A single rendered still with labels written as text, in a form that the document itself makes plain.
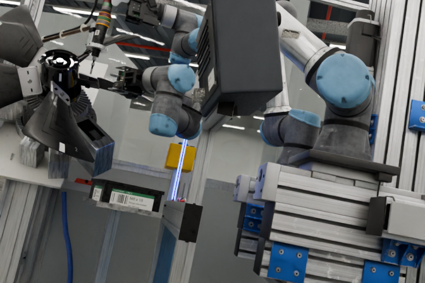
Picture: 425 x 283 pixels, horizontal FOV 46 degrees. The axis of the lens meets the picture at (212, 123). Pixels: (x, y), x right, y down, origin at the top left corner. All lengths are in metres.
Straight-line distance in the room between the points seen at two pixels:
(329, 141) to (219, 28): 0.53
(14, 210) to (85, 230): 0.65
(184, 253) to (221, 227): 1.28
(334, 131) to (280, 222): 0.27
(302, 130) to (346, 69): 0.63
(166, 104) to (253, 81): 0.49
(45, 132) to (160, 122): 0.33
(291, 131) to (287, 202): 0.60
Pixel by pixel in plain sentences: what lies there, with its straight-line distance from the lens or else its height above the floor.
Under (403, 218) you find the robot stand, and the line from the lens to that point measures 1.17.
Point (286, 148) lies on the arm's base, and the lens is 1.77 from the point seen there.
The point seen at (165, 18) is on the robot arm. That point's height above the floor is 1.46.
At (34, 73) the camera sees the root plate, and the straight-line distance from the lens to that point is 1.67.
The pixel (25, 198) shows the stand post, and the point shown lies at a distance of 1.75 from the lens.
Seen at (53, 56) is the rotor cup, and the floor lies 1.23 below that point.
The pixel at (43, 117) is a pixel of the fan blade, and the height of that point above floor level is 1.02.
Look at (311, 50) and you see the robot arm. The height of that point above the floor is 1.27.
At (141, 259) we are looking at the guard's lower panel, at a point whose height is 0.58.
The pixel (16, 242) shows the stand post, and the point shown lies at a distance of 1.77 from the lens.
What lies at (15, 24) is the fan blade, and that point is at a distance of 1.87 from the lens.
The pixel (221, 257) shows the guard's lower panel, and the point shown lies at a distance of 2.38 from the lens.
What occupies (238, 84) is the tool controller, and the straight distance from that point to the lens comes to 0.84.
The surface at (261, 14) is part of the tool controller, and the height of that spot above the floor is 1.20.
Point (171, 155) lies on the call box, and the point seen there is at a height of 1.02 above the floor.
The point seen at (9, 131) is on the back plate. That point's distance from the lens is 1.81.
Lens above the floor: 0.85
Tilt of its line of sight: 10 degrees up
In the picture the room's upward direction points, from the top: 11 degrees clockwise
